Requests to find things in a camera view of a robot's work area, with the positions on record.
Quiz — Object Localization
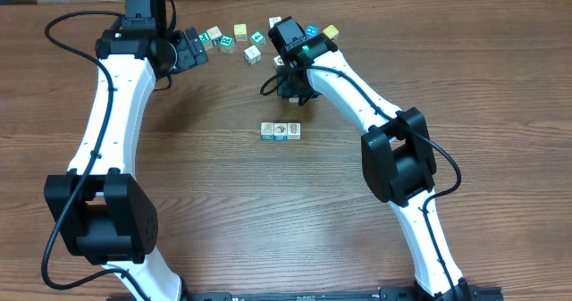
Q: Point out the hedgehog block white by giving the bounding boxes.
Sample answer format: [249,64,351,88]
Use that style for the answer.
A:
[287,122,301,140]

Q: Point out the acorn block yellow sides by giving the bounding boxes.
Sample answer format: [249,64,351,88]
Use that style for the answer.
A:
[273,122,288,140]

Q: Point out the owl block blue side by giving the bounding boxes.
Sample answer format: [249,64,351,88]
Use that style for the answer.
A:
[260,121,274,140]

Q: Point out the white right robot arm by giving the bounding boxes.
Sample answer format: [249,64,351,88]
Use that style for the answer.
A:
[272,34,471,300]

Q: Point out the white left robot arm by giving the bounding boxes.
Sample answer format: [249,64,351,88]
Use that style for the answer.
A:
[40,28,208,300]

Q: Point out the green C block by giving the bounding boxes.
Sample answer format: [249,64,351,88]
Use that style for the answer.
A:
[198,31,214,51]

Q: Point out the soccer ball block white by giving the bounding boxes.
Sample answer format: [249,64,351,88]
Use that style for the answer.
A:
[273,55,284,68]

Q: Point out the beige top block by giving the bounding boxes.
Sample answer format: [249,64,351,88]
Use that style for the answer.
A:
[206,26,223,46]

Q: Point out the green R block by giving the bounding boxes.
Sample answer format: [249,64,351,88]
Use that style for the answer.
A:
[219,35,235,54]

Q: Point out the yellow top block left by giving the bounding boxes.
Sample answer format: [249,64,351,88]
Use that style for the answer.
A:
[233,23,248,42]

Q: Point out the white plain block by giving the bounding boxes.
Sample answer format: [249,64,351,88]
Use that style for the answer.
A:
[244,46,262,65]

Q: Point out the blue top block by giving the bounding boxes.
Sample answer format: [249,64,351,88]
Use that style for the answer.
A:
[305,24,320,38]

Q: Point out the green 4 block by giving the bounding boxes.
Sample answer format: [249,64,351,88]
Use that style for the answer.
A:
[249,30,267,48]

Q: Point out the yellow top block far right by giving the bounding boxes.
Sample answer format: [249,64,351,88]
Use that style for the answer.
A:
[323,25,340,41]

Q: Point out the white block with drawing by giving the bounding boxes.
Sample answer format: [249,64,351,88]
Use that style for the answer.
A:
[269,17,282,29]

